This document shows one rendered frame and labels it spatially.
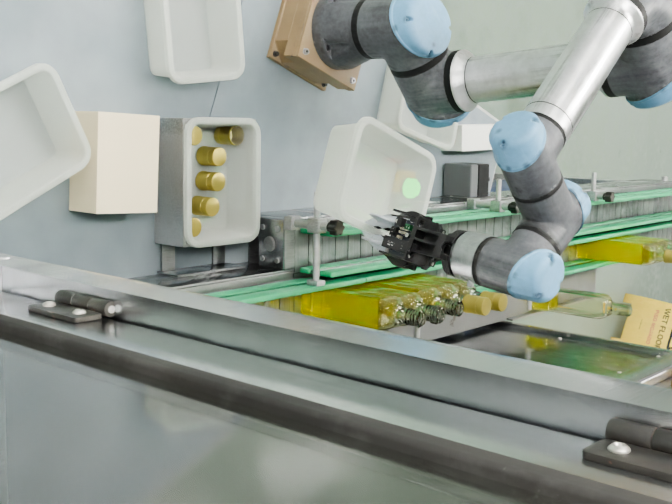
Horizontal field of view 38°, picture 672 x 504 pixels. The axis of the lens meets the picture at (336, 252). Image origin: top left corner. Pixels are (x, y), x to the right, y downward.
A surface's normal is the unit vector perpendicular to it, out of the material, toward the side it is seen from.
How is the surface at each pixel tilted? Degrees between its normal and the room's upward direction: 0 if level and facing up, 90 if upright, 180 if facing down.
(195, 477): 90
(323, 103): 0
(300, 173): 0
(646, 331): 77
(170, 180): 90
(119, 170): 0
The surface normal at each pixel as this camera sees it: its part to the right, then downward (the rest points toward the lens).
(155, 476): 0.02, -0.99
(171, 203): -0.66, 0.09
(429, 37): 0.67, 0.01
